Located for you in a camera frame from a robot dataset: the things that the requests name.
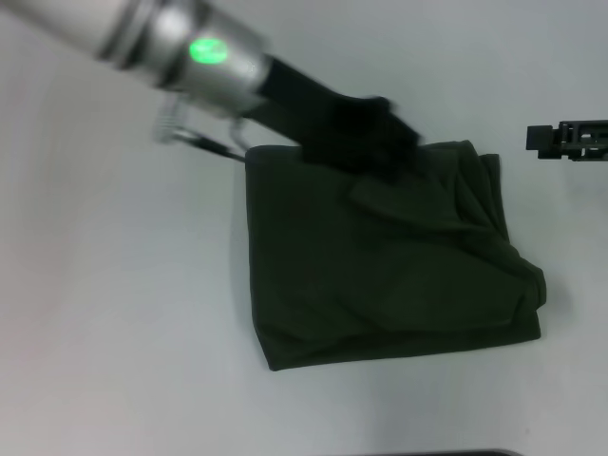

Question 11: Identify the dark green t-shirt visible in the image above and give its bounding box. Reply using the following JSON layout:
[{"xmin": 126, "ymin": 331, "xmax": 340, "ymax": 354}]
[{"xmin": 242, "ymin": 138, "xmax": 547, "ymax": 372}]

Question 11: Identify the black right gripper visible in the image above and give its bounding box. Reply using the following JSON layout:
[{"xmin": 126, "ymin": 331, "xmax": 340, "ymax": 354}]
[{"xmin": 525, "ymin": 119, "xmax": 608, "ymax": 163}]

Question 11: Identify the left arm cable plug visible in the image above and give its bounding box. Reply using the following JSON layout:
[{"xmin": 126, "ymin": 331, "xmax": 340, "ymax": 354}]
[{"xmin": 150, "ymin": 97, "xmax": 251, "ymax": 165}]

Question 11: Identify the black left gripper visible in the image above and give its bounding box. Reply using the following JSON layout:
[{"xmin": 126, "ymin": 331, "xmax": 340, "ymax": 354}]
[{"xmin": 239, "ymin": 54, "xmax": 427, "ymax": 184}]

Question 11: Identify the dark flat panel edge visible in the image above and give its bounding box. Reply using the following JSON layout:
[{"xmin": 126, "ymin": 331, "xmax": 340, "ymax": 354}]
[{"xmin": 416, "ymin": 448, "xmax": 518, "ymax": 456}]

